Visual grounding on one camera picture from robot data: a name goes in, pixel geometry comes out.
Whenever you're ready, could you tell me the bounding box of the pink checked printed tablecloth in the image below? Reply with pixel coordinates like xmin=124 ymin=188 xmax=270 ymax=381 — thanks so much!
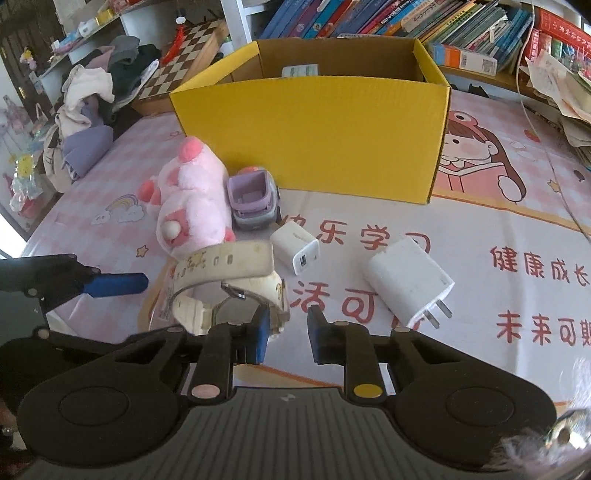
xmin=21 ymin=88 xmax=591 ymax=480

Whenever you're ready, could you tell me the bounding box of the small white charger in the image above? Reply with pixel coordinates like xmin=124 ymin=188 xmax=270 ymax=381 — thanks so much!
xmin=270 ymin=223 xmax=321 ymax=277

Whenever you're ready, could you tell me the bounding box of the pile of clothes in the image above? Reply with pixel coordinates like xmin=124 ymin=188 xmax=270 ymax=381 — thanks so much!
xmin=41 ymin=34 xmax=162 ymax=192

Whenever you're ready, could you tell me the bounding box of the grey fluffy pompom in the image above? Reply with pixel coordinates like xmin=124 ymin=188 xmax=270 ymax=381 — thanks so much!
xmin=489 ymin=406 xmax=591 ymax=468

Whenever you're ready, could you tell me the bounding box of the row of books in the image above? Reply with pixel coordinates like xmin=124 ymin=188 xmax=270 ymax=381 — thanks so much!
xmin=259 ymin=0 xmax=534 ymax=77

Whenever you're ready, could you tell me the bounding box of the yellow cardboard box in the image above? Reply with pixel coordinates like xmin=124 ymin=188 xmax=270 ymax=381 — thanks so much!
xmin=168 ymin=38 xmax=451 ymax=206

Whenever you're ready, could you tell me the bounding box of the orange and blue carton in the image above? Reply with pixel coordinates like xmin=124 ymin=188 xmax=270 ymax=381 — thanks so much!
xmin=429 ymin=41 xmax=499 ymax=75

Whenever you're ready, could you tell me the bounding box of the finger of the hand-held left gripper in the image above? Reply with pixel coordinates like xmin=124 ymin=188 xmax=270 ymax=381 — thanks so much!
xmin=0 ymin=253 xmax=149 ymax=319
xmin=32 ymin=327 xmax=139 ymax=365

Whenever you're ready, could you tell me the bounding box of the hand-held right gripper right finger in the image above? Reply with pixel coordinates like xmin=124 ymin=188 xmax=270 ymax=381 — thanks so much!
xmin=307 ymin=305 xmax=467 ymax=401

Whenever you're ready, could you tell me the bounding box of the large white plug charger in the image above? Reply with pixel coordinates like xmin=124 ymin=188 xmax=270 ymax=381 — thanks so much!
xmin=361 ymin=237 xmax=455 ymax=329

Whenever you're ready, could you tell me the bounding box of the white cable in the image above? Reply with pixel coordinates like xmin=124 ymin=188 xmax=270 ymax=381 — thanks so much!
xmin=517 ymin=0 xmax=591 ymax=243

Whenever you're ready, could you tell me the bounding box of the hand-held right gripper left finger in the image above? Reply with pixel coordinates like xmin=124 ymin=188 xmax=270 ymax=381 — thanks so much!
xmin=111 ymin=305 xmax=271 ymax=401

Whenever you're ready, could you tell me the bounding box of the purple toy car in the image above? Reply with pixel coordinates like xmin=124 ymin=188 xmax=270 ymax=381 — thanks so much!
xmin=226 ymin=167 xmax=282 ymax=232

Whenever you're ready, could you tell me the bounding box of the clear plastic wrapped toy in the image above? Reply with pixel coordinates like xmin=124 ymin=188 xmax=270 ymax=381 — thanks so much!
xmin=7 ymin=152 xmax=44 ymax=217

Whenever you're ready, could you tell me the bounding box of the red book box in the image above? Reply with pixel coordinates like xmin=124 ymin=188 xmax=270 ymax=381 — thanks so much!
xmin=526 ymin=9 xmax=591 ymax=70

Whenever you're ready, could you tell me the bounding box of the stack of papers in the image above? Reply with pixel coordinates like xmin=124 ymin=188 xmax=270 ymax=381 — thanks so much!
xmin=526 ymin=51 xmax=591 ymax=167

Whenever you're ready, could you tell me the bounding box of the wooden chessboard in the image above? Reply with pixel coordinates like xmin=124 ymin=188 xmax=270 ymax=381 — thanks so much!
xmin=131 ymin=19 xmax=229 ymax=116

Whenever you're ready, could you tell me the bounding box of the white shelf unit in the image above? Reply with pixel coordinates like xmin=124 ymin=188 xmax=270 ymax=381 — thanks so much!
xmin=32 ymin=0 xmax=546 ymax=93

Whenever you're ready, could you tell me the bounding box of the white wrist watch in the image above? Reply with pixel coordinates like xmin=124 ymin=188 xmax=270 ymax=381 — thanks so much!
xmin=170 ymin=240 xmax=291 ymax=340

